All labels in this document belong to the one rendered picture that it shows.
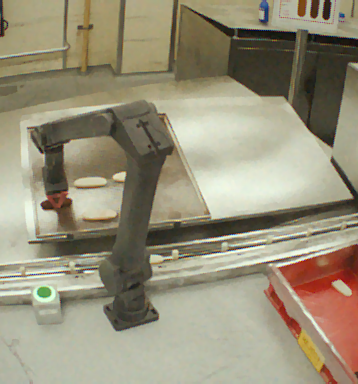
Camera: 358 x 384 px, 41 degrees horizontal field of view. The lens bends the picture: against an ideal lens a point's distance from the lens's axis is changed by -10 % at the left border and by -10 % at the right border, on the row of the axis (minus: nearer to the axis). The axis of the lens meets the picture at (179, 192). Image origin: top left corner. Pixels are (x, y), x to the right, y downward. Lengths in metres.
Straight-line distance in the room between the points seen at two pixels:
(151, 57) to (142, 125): 3.88
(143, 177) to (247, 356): 0.51
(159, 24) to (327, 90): 1.89
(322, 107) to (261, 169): 1.88
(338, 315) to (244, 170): 0.61
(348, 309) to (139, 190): 0.69
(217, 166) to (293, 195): 0.26
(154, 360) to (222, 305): 0.26
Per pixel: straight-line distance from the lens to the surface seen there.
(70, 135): 1.18
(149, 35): 4.74
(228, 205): 1.54
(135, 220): 1.03
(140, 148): 0.91
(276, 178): 1.68
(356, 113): 1.70
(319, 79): 3.42
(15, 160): 1.91
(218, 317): 1.29
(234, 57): 3.07
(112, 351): 1.20
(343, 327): 1.34
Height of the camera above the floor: 1.76
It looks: 34 degrees down
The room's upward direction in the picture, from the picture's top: 5 degrees clockwise
